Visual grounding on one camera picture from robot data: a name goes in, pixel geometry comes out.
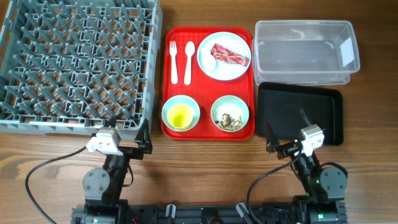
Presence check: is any light green bowl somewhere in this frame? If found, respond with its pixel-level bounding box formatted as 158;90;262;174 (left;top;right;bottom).
211;95;250;133

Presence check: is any light blue round plate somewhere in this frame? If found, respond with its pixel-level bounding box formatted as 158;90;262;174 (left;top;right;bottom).
197;32;251;81

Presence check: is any black rectangular waste tray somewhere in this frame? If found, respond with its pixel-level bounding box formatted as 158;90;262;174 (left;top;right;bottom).
256;82;344;146

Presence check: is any light blue bowl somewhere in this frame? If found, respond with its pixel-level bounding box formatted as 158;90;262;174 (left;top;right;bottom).
162;95;200;132

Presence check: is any white plastic fork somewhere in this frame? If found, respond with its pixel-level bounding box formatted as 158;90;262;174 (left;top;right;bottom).
169;41;178;84

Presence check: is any red plastic serving tray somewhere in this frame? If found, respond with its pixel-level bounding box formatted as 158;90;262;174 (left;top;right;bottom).
161;27;255;141

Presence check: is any white plastic spoon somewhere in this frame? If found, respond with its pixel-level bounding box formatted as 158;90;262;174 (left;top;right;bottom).
183;41;195;85

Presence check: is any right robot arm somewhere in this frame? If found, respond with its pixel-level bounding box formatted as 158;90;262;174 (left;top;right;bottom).
259;110;348;224

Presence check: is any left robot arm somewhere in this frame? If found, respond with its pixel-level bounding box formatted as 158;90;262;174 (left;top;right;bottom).
71;118;152;224

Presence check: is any yellow plastic cup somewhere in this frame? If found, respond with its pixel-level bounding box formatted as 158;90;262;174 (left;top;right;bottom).
166;104;194;131

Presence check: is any clear plastic waste bin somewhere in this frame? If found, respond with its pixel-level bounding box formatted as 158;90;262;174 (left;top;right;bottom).
252;20;361;85

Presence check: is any red snack wrapper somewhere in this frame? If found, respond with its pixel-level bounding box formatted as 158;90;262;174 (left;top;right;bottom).
210;44;250;66

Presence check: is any food scraps and rice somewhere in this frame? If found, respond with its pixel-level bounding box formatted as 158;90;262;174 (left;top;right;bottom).
220;113;242;131

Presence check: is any grey plastic dishwasher rack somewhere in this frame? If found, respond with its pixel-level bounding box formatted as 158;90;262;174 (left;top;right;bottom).
1;0;163;139

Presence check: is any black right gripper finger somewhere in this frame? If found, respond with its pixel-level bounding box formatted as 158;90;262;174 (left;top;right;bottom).
300;108;315;128
266;122;280;153

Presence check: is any white tissue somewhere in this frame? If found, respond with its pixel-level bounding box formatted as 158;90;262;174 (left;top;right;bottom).
200;49;216;72

